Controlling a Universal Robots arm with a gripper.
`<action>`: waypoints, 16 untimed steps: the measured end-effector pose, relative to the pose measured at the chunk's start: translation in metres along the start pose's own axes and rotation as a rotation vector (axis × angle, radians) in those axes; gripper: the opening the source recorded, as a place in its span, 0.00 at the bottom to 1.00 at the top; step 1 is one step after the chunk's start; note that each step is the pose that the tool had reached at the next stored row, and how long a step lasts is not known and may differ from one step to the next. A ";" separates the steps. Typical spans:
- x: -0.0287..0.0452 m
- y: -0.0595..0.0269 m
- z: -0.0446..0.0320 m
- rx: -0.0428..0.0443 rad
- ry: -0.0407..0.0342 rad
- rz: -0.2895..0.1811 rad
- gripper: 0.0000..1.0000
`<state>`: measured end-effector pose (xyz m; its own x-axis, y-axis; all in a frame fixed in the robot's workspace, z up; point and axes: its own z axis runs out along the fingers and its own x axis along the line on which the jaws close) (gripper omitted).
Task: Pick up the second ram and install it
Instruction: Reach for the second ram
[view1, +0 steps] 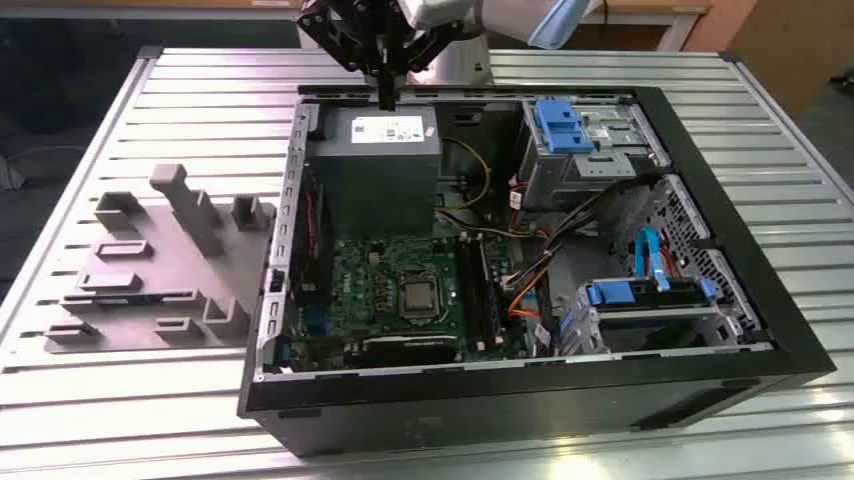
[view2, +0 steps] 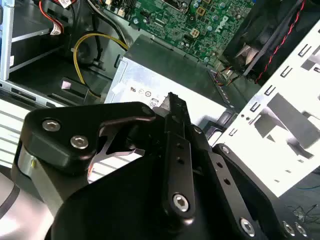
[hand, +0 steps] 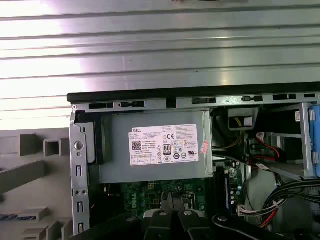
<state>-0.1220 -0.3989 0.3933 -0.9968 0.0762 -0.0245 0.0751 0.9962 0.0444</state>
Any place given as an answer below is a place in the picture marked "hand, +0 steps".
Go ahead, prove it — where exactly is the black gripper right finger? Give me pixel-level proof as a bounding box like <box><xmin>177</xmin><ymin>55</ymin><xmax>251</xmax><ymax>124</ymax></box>
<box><xmin>173</xmin><ymin>191</ymin><xmax>288</xmax><ymax>240</ymax></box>

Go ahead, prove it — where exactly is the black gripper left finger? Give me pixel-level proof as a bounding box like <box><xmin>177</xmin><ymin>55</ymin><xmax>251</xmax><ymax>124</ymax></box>
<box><xmin>66</xmin><ymin>191</ymin><xmax>174</xmax><ymax>240</ymax></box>

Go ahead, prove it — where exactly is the blue RAM stick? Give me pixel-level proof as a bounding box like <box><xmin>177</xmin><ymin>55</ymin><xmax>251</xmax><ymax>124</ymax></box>
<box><xmin>224</xmin><ymin>172</ymin><xmax>231</xmax><ymax>212</ymax></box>
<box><xmin>0</xmin><ymin>213</ymin><xmax>33</xmax><ymax>222</ymax></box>

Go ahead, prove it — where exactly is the CPU socket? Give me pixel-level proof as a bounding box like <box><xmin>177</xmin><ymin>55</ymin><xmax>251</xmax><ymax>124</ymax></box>
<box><xmin>159</xmin><ymin>191</ymin><xmax>202</xmax><ymax>216</ymax></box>

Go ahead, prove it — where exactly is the green Dell motherboard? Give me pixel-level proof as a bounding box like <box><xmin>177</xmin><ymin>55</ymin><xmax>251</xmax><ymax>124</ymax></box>
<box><xmin>99</xmin><ymin>159</ymin><xmax>253</xmax><ymax>226</ymax></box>

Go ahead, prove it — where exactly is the grey power supply unit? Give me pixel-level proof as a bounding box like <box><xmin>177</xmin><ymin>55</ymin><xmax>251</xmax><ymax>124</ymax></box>
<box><xmin>86</xmin><ymin>109</ymin><xmax>215</xmax><ymax>185</ymax></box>

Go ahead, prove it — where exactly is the open silver PC case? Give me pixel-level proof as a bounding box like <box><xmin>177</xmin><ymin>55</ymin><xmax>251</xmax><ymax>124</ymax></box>
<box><xmin>66</xmin><ymin>88</ymin><xmax>320</xmax><ymax>240</ymax></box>

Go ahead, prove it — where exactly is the silver drive cage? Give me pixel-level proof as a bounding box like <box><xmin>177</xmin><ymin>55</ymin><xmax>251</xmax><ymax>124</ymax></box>
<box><xmin>212</xmin><ymin>101</ymin><xmax>313</xmax><ymax>182</ymax></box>

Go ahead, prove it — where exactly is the blue disk carrier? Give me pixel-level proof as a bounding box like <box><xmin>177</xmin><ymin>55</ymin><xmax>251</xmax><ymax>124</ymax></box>
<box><xmin>307</xmin><ymin>101</ymin><xmax>320</xmax><ymax>177</ymax></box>

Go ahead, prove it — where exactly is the white wire connector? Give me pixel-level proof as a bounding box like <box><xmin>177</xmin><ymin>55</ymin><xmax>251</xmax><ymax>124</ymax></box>
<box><xmin>236</xmin><ymin>203</ymin><xmax>248</xmax><ymax>218</ymax></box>

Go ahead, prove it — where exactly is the yellow black wire bundle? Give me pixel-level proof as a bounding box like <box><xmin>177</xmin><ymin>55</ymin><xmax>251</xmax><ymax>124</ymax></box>
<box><xmin>212</xmin><ymin>117</ymin><xmax>247</xmax><ymax>151</ymax></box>

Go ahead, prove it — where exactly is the red orange wire bundle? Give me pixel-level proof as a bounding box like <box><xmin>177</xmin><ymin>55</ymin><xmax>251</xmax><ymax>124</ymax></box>
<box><xmin>251</xmin><ymin>131</ymin><xmax>285</xmax><ymax>162</ymax></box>

